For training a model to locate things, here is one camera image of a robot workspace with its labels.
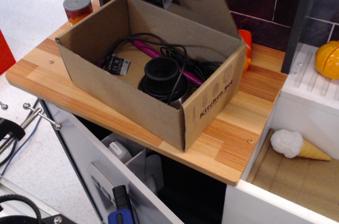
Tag metal clamp with black handle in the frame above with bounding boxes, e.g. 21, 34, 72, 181
1, 103, 63, 154

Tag jar with grey lid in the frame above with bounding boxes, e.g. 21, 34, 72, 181
63, 0, 93, 26

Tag black label tag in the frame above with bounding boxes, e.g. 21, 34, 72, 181
104, 56, 130, 76

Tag brown cardboard box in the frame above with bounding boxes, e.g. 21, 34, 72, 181
56, 0, 246, 151

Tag orange toy bottle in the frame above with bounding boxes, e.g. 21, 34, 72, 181
238, 30, 252, 72

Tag black coiled cable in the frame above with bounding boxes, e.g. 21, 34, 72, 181
0, 194, 42, 224

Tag grey storage bin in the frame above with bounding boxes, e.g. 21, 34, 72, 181
102, 132, 164, 195

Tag dark grey metal post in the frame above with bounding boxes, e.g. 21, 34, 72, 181
281, 0, 315, 74

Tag orange toy pumpkin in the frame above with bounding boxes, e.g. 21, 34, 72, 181
315, 41, 338, 80

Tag toy ice cream cone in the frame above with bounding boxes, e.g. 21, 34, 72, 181
270, 129, 332, 161

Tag magenta pen tool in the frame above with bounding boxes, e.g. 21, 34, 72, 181
95, 39, 204, 85

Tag blue black tool handle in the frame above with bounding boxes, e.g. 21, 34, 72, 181
108, 185, 137, 224

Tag blue cable on floor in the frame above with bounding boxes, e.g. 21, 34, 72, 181
0, 115, 42, 177

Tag black round speaker device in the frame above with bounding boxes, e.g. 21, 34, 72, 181
138, 57, 190, 110

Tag white dish rack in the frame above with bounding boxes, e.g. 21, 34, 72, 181
281, 44, 338, 115

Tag red panel at left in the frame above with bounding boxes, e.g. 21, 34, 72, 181
0, 31, 16, 75

